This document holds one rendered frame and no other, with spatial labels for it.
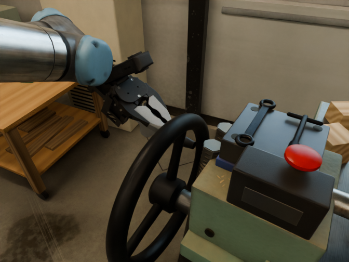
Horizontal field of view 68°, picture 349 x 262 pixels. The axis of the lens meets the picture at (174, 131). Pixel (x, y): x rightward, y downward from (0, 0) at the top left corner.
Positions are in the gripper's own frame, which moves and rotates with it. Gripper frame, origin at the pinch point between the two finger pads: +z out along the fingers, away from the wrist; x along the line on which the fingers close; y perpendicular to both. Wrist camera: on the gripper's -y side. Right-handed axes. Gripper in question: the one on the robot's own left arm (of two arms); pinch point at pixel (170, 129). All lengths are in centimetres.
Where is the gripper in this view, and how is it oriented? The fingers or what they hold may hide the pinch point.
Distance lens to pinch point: 51.7
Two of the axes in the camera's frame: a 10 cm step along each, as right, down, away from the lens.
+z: 7.3, 6.8, -0.4
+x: -5.3, 5.3, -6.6
